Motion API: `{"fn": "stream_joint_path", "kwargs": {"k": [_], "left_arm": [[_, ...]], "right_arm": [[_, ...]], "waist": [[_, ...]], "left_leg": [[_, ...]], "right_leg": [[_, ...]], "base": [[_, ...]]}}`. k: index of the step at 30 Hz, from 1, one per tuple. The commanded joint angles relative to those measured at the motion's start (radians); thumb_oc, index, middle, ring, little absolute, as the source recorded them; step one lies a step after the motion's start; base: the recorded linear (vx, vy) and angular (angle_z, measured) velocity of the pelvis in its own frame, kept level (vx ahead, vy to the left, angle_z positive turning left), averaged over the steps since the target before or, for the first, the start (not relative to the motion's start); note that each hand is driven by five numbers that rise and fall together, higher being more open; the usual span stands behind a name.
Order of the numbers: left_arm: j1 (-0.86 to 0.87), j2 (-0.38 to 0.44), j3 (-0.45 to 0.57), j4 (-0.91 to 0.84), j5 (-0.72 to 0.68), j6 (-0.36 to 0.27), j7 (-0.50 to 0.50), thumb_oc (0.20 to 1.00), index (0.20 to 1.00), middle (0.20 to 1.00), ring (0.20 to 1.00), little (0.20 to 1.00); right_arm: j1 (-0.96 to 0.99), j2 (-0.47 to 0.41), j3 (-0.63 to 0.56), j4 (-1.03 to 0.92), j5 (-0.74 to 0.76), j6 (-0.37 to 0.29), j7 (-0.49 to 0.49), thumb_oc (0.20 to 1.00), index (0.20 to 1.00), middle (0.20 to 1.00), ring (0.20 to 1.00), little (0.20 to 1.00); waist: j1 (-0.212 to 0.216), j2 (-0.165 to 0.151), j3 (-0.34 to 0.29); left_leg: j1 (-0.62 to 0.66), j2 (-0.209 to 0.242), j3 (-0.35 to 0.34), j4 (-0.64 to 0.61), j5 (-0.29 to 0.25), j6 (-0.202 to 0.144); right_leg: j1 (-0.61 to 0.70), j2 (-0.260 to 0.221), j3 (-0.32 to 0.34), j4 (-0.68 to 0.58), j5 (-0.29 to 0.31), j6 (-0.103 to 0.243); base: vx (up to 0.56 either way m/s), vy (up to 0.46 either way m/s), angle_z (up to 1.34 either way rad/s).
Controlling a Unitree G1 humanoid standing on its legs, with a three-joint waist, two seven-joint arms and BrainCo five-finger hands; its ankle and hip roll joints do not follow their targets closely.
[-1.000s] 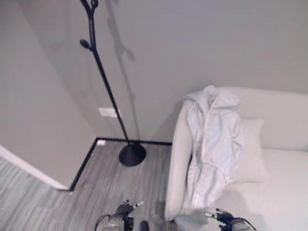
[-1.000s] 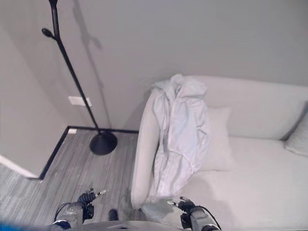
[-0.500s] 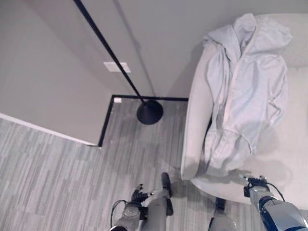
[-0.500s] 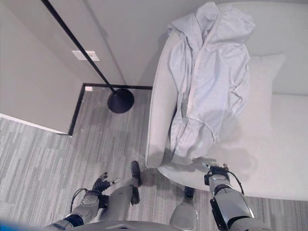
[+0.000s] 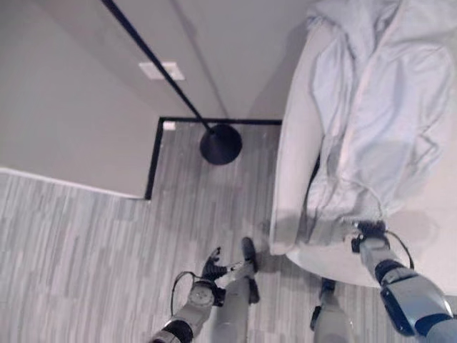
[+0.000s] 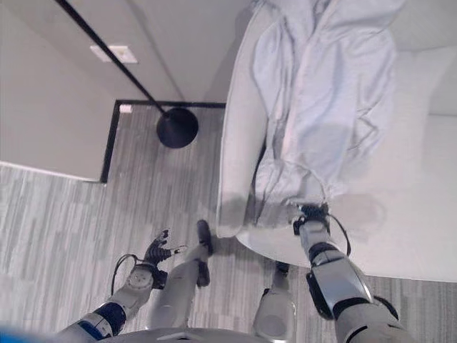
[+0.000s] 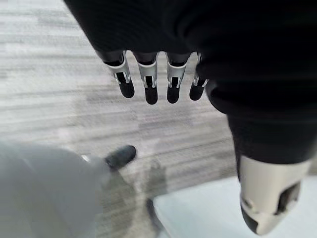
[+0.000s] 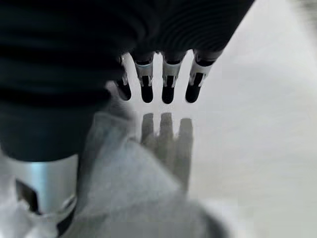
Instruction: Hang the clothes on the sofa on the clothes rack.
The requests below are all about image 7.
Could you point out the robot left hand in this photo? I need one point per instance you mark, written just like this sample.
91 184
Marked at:
223 37

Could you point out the dark robot foot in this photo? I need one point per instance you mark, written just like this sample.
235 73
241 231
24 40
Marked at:
121 155

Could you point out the silver robot leg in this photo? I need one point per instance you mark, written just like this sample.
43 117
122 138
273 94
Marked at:
42 188

